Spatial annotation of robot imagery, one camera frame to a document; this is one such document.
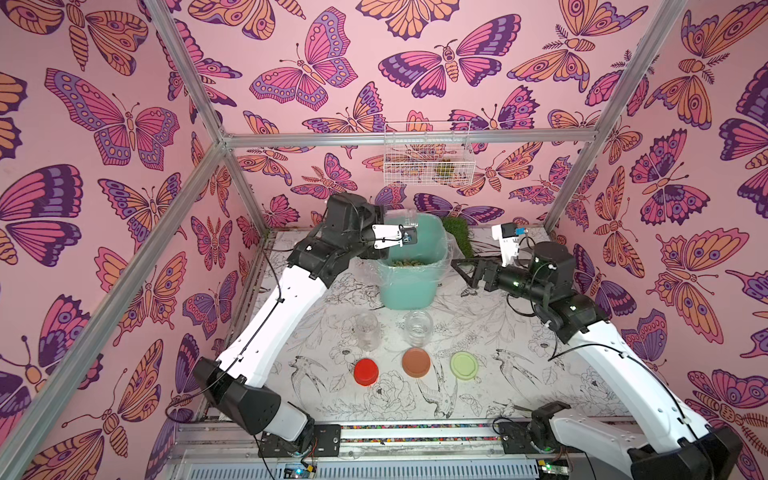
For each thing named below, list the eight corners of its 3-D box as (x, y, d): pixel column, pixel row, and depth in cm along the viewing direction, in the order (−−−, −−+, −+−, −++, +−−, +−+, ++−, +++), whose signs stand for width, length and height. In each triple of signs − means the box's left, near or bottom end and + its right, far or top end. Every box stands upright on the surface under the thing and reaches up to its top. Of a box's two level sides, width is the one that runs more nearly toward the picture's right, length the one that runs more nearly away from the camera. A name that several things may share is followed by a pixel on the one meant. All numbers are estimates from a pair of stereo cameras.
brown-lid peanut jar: (404, 346, 91) (405, 334, 85) (404, 323, 97) (404, 309, 90) (430, 346, 91) (433, 334, 85) (428, 322, 96) (430, 309, 90)
